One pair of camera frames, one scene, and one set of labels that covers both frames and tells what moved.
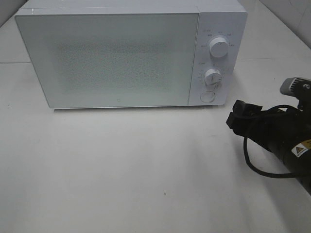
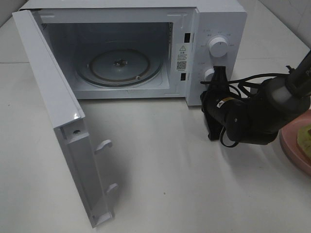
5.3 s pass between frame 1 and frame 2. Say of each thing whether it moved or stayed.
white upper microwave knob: stayed
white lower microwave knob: stayed
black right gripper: moved
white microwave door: moved
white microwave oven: stayed
